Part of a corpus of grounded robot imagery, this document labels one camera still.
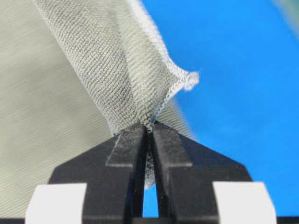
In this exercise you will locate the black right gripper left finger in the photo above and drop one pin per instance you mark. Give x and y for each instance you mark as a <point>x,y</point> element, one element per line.
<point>114,172</point>

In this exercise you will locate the blue table cover sheet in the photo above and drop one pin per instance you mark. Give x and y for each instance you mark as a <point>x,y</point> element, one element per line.
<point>246,104</point>

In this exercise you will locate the large grey terry towel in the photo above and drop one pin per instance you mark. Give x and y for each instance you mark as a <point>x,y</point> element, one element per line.
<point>73,73</point>

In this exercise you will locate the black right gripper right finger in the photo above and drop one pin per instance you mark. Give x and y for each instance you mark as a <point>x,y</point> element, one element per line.
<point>184,173</point>

